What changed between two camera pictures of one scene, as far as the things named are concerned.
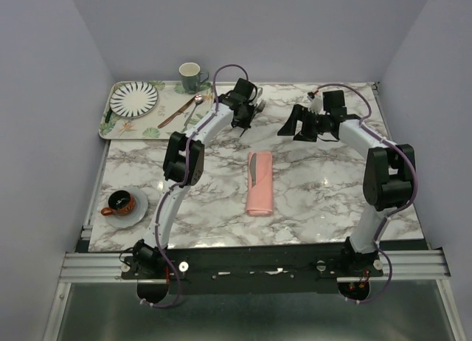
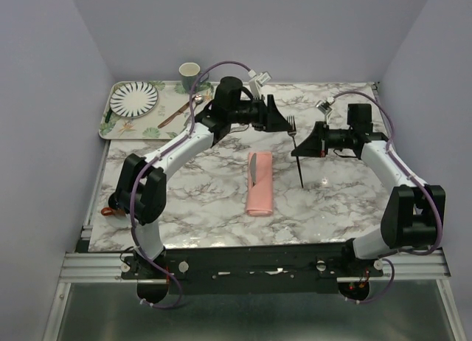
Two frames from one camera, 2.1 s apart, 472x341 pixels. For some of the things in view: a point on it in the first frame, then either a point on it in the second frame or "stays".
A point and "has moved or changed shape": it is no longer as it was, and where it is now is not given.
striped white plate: [133, 99] stays
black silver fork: [259, 108] has moved or changed shape
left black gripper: [245, 124] -> [268, 118]
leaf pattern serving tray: [175, 110] stays
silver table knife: [252, 167] stays
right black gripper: [289, 128] -> [311, 147]
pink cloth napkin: [260, 198] stays
